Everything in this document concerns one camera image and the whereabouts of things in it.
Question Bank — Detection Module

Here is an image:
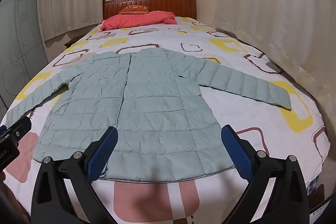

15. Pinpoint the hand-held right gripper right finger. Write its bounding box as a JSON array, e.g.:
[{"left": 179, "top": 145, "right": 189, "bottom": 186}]
[{"left": 221, "top": 124, "right": 310, "bottom": 224}]

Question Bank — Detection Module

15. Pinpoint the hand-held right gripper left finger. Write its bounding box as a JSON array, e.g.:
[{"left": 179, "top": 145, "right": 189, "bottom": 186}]
[{"left": 31, "top": 126, "right": 118, "bottom": 224}]

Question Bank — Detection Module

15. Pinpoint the light green puffer jacket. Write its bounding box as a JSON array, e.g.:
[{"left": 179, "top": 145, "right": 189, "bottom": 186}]
[{"left": 6, "top": 47, "right": 292, "bottom": 180}]

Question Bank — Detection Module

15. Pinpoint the blue plaid cloth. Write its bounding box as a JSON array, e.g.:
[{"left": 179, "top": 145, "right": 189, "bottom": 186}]
[{"left": 306, "top": 174, "right": 322, "bottom": 197}]

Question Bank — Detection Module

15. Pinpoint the white box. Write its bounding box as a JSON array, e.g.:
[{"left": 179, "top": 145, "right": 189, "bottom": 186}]
[{"left": 310, "top": 198, "right": 331, "bottom": 224}]

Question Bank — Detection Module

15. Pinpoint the frosted glass wardrobe door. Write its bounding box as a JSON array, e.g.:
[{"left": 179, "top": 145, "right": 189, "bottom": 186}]
[{"left": 0, "top": 0, "right": 49, "bottom": 109}]

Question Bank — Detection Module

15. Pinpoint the bed with patterned sheet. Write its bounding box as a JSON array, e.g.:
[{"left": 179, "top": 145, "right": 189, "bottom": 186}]
[{"left": 0, "top": 15, "right": 331, "bottom": 224}]

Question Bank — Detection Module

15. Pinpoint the pink folded quilt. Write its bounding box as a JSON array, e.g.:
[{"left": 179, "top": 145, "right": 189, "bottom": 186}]
[{"left": 99, "top": 10, "right": 176, "bottom": 31}]

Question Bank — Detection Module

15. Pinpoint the orange embroidered pillow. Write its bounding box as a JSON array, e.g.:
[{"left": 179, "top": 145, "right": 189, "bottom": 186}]
[{"left": 119, "top": 5, "right": 150, "bottom": 15}]

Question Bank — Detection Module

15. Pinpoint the wooden headboard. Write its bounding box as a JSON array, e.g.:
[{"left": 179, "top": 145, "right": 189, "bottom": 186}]
[{"left": 103, "top": 0, "right": 197, "bottom": 22}]

